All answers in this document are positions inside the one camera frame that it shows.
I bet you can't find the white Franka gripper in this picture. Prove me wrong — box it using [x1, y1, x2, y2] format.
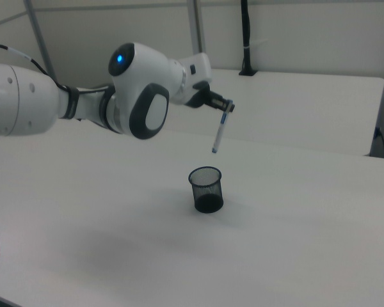
[178, 52, 237, 113]

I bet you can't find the white marker with blue cap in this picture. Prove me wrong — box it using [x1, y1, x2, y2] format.
[211, 99, 234, 155]

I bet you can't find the white zip tie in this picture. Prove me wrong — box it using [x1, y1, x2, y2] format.
[243, 38, 269, 51]

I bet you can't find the black mesh pen cup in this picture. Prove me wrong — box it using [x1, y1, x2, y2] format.
[188, 166, 225, 214]

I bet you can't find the black camera pole with zip tie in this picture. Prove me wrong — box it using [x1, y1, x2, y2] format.
[238, 0, 259, 77]

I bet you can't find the grey partition frame post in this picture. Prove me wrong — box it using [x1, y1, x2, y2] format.
[23, 0, 59, 84]
[186, 0, 206, 56]

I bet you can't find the black power cable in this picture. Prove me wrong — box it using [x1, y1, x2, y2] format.
[374, 127, 384, 158]

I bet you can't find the black cable on robot arm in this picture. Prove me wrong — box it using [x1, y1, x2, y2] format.
[0, 43, 81, 95]

